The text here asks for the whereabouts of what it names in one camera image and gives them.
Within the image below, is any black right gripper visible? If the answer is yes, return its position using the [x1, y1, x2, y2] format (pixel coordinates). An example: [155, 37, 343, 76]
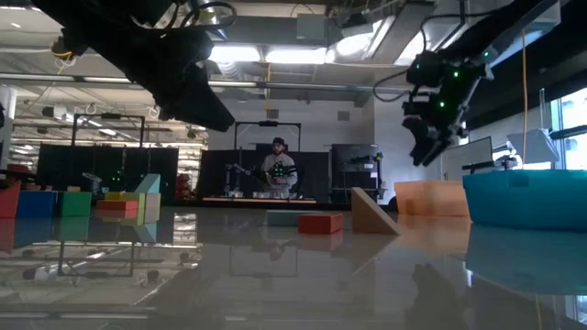
[402, 98, 470, 167]

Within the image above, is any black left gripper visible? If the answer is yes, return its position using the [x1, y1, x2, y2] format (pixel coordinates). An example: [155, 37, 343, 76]
[123, 27, 236, 132]

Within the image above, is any teal wooden cube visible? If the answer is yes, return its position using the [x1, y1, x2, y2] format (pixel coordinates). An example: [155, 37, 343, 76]
[134, 173, 162, 195]

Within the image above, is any small red block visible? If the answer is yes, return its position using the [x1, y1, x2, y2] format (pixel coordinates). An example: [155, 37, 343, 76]
[95, 199, 139, 212]

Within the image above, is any blue wooden cube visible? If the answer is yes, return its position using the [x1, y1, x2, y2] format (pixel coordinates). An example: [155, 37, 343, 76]
[17, 190, 59, 219]

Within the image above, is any red wooden cube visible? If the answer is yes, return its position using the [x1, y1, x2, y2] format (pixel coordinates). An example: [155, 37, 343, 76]
[0, 180, 22, 220]

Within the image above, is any computer monitor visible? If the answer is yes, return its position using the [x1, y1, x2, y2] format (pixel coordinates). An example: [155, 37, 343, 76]
[440, 136, 495, 182]

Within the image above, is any orange wooden block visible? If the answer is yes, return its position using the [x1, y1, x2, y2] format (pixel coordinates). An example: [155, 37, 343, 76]
[393, 180, 471, 218]

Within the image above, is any black partition panel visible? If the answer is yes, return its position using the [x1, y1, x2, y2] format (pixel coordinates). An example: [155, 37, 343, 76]
[197, 143, 331, 202]
[36, 143, 180, 204]

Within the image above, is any ceiling light panel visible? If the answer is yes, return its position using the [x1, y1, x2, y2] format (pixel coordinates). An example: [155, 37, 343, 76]
[208, 44, 262, 64]
[264, 47, 328, 66]

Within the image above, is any red background object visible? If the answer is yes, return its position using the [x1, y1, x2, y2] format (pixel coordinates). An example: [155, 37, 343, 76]
[175, 172, 194, 202]

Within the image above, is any person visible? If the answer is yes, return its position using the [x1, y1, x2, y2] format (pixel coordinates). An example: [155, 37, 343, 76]
[260, 136, 299, 199]

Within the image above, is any tan wooden wedge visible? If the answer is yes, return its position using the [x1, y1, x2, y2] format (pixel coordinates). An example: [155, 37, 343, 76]
[350, 186, 404, 237]

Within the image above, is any background work table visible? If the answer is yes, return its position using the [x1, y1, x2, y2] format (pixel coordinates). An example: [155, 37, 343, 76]
[201, 196, 318, 204]

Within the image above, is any teal plastic bin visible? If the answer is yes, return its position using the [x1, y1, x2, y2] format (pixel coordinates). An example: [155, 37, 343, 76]
[461, 169, 587, 232]

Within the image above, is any sage green flat block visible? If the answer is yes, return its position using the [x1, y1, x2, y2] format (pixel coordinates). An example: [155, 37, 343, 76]
[266, 210, 305, 227]

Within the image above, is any dark cup with pale rim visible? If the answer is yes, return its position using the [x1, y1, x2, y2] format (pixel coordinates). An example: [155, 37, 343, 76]
[81, 171, 104, 197]

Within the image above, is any red-orange flat block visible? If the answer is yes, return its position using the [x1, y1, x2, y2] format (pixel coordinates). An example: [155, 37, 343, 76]
[297, 213, 345, 236]

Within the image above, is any grey ceiling box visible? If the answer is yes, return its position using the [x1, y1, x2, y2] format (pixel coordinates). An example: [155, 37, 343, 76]
[295, 12, 329, 42]

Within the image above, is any bright window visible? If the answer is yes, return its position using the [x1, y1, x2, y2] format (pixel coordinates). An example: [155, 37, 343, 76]
[548, 86, 587, 171]

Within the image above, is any black metal rig frame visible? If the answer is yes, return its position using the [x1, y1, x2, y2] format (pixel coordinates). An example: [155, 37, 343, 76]
[71, 112, 146, 149]
[234, 120, 303, 152]

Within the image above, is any yellow hanging cable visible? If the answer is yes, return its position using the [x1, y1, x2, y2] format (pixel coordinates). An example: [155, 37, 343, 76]
[521, 27, 529, 167]

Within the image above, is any silver rectangular duct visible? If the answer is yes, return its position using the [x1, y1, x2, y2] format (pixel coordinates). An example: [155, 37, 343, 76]
[327, 0, 563, 70]

